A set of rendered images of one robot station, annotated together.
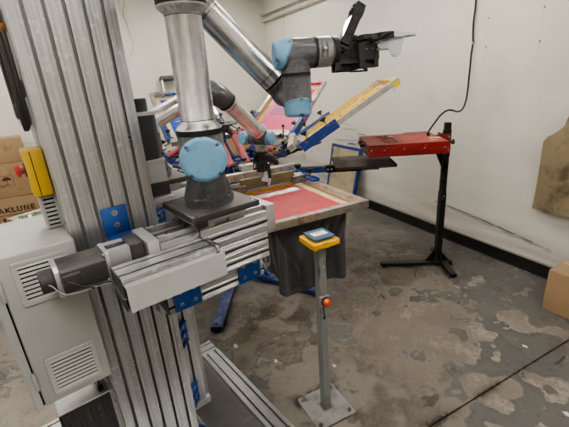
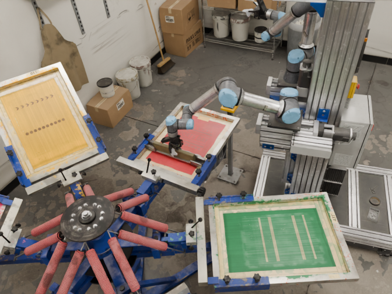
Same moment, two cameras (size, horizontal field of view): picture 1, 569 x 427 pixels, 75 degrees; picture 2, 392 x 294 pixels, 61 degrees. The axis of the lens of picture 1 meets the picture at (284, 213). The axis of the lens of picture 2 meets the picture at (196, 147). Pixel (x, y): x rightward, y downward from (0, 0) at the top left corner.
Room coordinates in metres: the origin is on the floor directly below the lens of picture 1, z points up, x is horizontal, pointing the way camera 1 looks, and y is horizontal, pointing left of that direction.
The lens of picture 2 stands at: (2.99, 1.71, 2.82)
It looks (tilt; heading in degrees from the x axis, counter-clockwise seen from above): 45 degrees down; 239
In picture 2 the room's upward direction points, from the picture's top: 6 degrees counter-clockwise
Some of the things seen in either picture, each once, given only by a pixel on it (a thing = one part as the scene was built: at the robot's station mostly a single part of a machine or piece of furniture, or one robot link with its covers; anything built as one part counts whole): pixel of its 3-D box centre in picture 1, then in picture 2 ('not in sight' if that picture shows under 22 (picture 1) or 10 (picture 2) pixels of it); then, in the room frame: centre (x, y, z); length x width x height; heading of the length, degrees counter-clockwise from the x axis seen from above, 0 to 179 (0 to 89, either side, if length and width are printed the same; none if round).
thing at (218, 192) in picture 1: (207, 185); (293, 73); (1.10, 0.23, 1.31); 0.15 x 0.15 x 0.10
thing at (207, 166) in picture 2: not in sight; (204, 170); (2.11, 0.35, 0.97); 0.30 x 0.05 x 0.07; 26
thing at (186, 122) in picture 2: (250, 137); (185, 122); (2.10, 0.16, 1.30); 0.11 x 0.11 x 0.08; 49
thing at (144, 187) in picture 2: not in sight; (147, 185); (2.52, 0.25, 1.02); 0.17 x 0.06 x 0.05; 26
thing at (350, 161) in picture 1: (306, 169); not in sight; (2.92, -0.21, 0.91); 1.34 x 0.40 x 0.08; 86
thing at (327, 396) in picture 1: (323, 329); (230, 143); (1.45, -0.14, 0.48); 0.22 x 0.22 x 0.96; 26
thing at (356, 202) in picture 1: (283, 196); (187, 139); (2.02, 0.00, 0.97); 0.79 x 0.58 x 0.04; 26
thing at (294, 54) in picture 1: (294, 55); (278, 16); (1.03, -0.06, 1.65); 0.11 x 0.08 x 0.09; 101
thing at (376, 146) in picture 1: (402, 144); not in sight; (2.86, -0.96, 1.06); 0.61 x 0.46 x 0.12; 86
